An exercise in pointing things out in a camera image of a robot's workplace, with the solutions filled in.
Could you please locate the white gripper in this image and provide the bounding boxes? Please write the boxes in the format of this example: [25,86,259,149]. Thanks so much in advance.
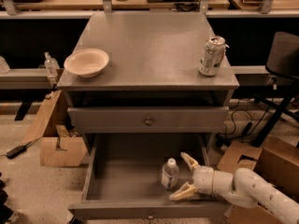
[169,152,234,202]

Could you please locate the clear plastic water bottle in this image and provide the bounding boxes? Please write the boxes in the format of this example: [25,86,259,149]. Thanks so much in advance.
[161,158,179,190]

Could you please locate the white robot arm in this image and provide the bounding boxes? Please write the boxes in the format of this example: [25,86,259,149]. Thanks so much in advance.
[169,152,299,224]

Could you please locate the open lower drawer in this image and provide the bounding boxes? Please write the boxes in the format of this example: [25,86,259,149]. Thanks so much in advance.
[69,133,229,220]

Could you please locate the grey drawer cabinet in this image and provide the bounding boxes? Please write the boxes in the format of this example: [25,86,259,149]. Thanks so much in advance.
[56,10,240,142]

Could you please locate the closed upper drawer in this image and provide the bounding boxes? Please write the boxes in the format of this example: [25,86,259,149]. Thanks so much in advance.
[67,106,228,134]

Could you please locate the clear bottle on shelf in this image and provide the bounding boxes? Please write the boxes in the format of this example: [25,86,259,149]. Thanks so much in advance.
[44,52,60,77]

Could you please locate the open cardboard box right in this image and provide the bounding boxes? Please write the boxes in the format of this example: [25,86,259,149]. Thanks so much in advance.
[217,134,299,224]

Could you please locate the crushed soda can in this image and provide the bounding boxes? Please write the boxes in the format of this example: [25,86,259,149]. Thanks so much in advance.
[199,35,227,77]

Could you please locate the cardboard box left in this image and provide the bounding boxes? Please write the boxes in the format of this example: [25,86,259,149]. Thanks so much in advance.
[22,91,88,167]

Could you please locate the black office chair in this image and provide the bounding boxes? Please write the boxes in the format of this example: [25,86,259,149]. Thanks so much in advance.
[251,32,299,147]

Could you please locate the white paper bowl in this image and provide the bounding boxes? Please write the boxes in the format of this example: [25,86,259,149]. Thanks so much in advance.
[64,49,109,77]

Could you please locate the black power adapter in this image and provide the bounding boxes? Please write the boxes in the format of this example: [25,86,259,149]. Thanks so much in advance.
[6,146,26,160]

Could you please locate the black floor cables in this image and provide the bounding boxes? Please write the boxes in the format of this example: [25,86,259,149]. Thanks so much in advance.
[214,98,260,149]

